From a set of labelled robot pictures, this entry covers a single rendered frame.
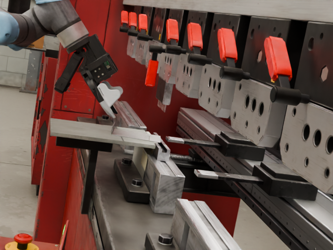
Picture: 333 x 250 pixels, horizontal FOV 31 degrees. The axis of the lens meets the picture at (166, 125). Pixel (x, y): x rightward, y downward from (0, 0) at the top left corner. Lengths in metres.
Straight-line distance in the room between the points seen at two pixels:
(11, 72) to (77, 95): 6.36
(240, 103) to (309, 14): 0.21
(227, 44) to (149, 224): 0.57
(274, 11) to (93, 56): 0.83
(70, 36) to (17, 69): 7.23
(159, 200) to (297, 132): 0.76
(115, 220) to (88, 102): 1.18
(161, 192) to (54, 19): 0.51
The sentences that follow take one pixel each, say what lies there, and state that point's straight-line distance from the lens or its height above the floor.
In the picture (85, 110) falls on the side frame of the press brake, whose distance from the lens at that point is 2.46.
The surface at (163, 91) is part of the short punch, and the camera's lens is 1.57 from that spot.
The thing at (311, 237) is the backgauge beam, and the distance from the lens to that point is 1.24.
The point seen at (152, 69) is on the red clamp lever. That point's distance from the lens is 1.43.
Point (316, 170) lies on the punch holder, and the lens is 0.64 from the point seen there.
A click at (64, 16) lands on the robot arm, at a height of 1.28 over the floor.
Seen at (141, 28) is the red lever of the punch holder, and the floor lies 1.28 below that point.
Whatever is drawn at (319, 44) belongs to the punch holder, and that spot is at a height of 1.32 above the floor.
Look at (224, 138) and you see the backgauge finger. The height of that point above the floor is 1.02.
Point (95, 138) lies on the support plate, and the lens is 1.51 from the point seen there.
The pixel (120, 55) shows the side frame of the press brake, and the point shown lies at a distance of 2.44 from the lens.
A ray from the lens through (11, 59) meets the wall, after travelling 8.77.
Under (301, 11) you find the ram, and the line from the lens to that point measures 0.75.
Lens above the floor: 1.32
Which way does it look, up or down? 10 degrees down
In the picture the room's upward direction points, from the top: 10 degrees clockwise
